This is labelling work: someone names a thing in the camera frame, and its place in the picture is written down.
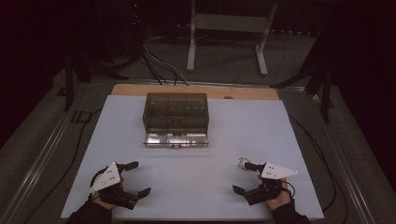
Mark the aluminium rail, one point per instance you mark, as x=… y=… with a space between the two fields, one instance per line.
x=199 y=83
x=43 y=158
x=345 y=161

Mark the white table board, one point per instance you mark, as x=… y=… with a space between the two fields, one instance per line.
x=193 y=180

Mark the white metal stand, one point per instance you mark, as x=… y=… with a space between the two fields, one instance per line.
x=230 y=22

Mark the person's right hand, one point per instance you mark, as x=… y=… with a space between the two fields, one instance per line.
x=281 y=200

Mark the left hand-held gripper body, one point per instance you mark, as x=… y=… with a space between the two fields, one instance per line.
x=106 y=182

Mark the dark clear drawer box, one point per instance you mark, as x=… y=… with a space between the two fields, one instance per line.
x=176 y=110

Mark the person's left hand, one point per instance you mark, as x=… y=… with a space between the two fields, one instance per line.
x=101 y=200

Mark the clear drawer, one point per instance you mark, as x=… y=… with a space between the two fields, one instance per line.
x=176 y=140

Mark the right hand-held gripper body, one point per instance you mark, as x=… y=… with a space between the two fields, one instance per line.
x=275 y=171

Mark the dark equipment with red light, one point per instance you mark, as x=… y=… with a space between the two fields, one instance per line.
x=134 y=11

